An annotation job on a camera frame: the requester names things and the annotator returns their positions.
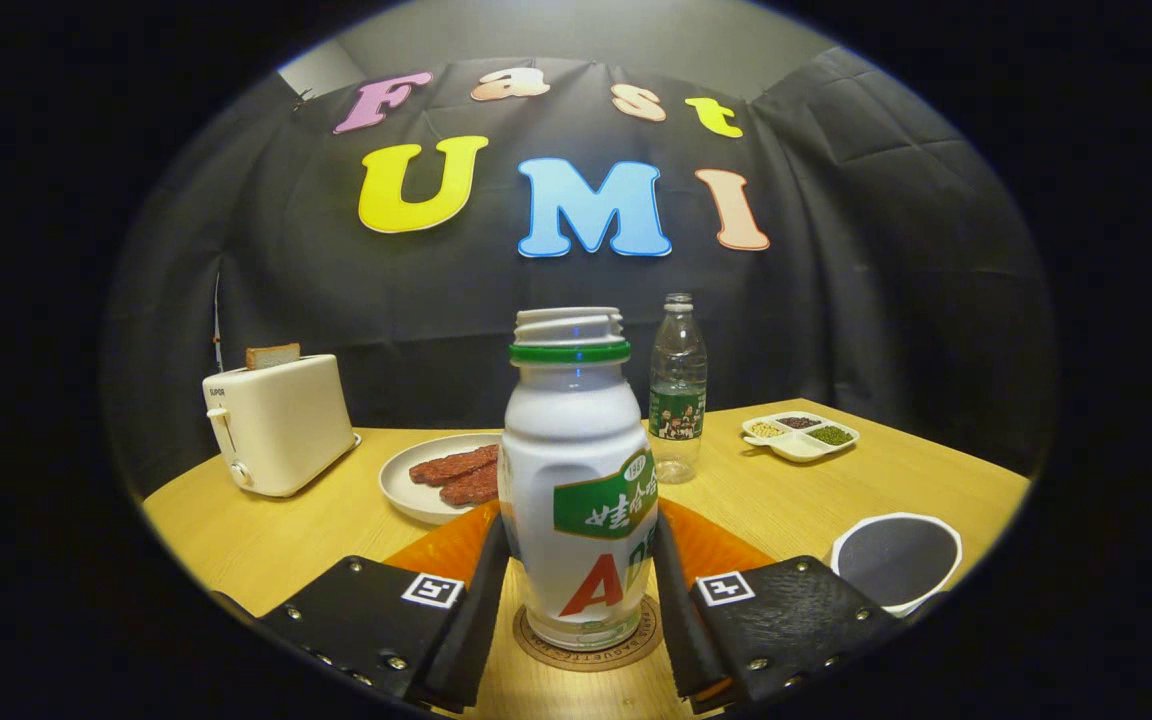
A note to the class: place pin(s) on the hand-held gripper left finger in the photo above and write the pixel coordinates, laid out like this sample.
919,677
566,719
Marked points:
471,630

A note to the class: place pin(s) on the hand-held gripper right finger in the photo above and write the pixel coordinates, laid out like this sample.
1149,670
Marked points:
681,620

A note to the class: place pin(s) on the round cork coaster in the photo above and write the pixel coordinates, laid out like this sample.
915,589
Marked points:
586,660

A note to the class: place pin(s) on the white juice bottle green label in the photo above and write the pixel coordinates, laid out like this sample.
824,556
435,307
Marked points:
576,440

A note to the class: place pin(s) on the clear plastic water bottle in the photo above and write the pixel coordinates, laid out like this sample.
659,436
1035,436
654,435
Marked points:
677,380

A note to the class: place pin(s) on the red meat slice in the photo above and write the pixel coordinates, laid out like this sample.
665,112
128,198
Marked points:
476,490
451,466

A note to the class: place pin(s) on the round beige plate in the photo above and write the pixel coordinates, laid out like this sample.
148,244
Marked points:
401,490

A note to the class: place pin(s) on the white divided dish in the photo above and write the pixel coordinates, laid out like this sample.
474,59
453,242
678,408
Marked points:
796,448

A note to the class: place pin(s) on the pale beans heap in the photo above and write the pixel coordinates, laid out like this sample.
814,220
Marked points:
766,430

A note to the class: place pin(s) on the wooden table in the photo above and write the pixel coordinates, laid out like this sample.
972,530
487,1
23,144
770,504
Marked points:
836,480

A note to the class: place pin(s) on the dark red beans heap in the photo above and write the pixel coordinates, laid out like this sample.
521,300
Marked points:
800,422

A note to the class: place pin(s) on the green beans heap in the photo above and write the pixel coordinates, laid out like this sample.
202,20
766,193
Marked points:
831,436

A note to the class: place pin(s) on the cream toaster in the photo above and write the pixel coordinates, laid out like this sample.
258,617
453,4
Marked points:
281,430

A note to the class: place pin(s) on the bread slice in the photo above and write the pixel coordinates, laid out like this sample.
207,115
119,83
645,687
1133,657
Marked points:
272,357

